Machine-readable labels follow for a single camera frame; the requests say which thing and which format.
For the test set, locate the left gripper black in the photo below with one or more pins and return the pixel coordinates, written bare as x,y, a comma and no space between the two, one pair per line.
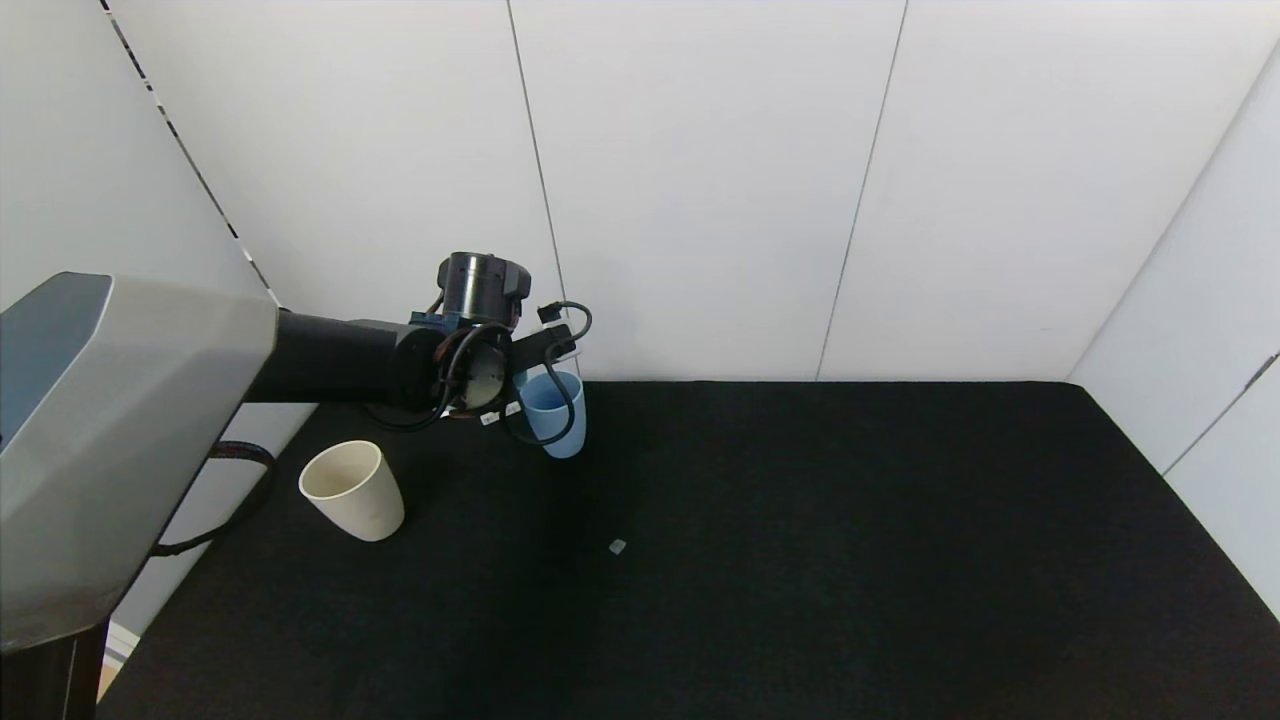
503,412

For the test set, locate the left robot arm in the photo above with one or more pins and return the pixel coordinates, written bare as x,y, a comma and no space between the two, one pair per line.
120,430

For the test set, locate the light blue plastic cup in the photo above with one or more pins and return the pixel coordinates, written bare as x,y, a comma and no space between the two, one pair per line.
565,435

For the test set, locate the beige plastic cup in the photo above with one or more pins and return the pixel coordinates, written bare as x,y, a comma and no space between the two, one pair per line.
365,510

